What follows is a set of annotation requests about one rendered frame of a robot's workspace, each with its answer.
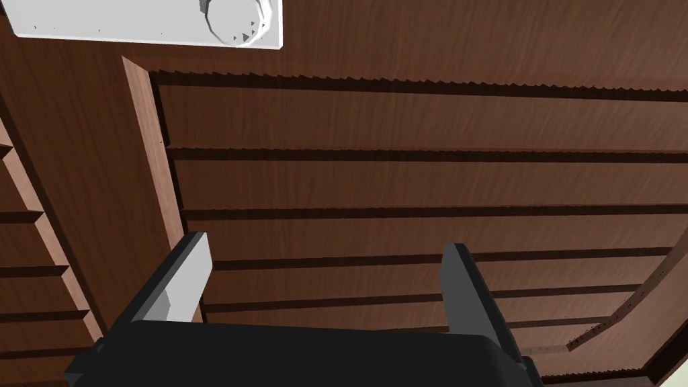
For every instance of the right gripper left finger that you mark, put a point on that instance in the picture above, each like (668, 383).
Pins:
(185, 285)

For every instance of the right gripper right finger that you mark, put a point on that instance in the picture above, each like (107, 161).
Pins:
(465, 295)

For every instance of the brown louvred wooden door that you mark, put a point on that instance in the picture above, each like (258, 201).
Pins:
(376, 183)

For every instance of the white door knob with plate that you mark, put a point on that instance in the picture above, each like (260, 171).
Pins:
(134, 21)

